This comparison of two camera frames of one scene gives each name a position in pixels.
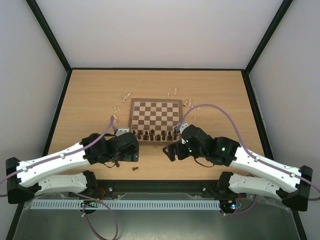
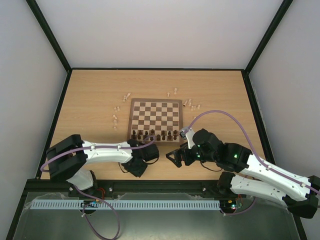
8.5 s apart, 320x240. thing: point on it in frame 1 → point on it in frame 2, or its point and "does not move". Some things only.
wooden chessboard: x=154 y=120 does not move
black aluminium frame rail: x=156 y=186 does not move
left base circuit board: x=89 y=203 does not move
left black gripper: x=128 y=157 → x=137 y=172
